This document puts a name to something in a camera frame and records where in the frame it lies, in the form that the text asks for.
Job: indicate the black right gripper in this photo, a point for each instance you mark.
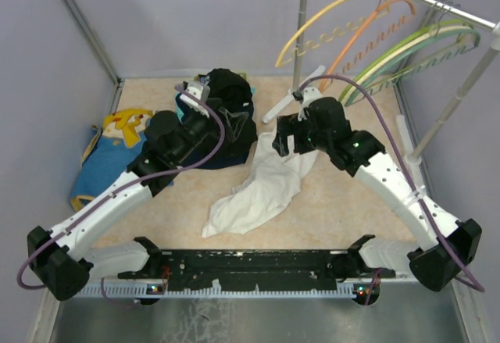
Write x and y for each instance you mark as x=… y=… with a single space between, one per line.
x=287 y=126

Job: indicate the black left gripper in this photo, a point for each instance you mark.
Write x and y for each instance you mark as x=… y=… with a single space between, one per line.
x=237 y=123

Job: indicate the black t-shirt white trim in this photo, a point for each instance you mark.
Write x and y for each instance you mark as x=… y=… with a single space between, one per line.
x=228 y=86

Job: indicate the dark navy t-shirt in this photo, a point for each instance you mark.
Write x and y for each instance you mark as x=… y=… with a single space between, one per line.
x=230 y=153

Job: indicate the teal t-shirt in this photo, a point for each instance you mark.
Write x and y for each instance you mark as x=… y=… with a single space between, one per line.
x=180 y=114

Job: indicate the off-white t-shirt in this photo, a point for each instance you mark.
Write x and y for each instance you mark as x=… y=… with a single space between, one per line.
x=271 y=185

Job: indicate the cream hanger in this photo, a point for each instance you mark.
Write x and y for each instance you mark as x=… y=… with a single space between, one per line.
x=406 y=46

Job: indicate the orange hanger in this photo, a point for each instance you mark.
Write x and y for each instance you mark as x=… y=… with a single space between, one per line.
x=387 y=18

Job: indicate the yellow hanger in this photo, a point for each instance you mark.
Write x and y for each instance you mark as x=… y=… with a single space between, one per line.
x=319 y=37

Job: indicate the mint green hanger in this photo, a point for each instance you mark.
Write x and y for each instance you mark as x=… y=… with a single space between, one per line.
x=420 y=51

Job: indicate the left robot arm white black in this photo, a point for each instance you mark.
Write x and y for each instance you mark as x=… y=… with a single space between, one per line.
x=64 y=257

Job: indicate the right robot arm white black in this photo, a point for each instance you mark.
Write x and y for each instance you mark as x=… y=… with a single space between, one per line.
x=442 y=242

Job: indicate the blue Pikachu t-shirt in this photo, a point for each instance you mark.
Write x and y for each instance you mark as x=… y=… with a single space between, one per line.
x=115 y=144

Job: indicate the metal clothes rack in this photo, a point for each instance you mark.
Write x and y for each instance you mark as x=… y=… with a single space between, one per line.
x=452 y=106

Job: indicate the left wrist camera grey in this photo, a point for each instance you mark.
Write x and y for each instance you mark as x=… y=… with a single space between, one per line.
x=194 y=94

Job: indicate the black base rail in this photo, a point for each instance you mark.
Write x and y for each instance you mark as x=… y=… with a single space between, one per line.
x=265 y=271

